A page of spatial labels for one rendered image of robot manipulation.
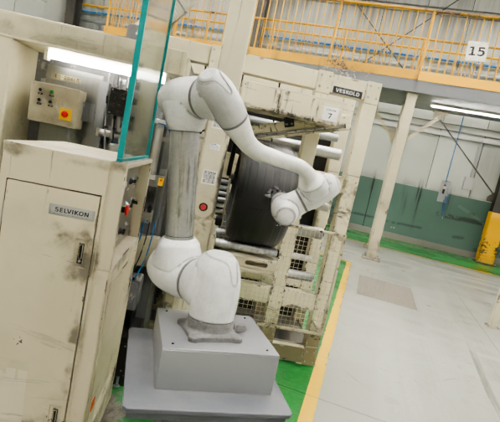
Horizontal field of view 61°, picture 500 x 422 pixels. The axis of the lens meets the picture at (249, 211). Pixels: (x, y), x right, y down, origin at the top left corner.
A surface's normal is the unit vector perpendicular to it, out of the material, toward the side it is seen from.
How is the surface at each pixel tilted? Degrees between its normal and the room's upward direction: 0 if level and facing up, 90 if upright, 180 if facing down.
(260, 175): 67
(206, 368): 90
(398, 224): 90
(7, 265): 90
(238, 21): 90
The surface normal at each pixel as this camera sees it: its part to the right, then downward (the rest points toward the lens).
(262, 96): 0.07, 0.15
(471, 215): -0.28, 0.07
